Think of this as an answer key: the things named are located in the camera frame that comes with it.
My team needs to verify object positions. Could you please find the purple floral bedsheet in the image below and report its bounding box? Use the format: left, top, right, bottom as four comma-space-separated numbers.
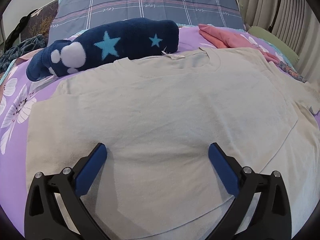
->
0, 24, 320, 240

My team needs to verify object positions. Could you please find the dark teal blanket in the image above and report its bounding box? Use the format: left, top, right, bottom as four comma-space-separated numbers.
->
0, 34, 49, 73

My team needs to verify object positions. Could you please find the green pillow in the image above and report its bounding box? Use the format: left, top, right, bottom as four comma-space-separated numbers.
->
247, 26, 300, 65

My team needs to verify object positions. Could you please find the beige t-shirt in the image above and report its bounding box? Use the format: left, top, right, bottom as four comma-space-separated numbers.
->
26, 47, 320, 240

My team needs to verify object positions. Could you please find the colourful patterned cloth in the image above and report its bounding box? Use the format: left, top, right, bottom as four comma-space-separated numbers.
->
277, 60, 308, 83

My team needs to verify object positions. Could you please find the cream pleated curtain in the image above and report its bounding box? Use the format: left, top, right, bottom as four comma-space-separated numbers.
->
236, 0, 320, 85

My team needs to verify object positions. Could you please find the dark floral cloth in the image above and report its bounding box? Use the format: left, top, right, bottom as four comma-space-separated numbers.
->
25, 0, 62, 37

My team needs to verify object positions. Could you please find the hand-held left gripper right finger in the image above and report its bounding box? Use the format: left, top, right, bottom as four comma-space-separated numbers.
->
208, 142, 292, 240

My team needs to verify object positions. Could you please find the pink folded garment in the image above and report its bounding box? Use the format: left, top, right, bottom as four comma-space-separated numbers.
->
198, 24, 280, 64

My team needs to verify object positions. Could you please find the black bag strap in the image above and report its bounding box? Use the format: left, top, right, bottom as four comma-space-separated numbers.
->
5, 9, 38, 52

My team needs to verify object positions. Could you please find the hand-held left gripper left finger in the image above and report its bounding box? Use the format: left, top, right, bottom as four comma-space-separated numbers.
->
24, 142, 110, 240

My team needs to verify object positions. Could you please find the navy star fleece garment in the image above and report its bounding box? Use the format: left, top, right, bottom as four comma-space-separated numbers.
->
26, 17, 180, 82

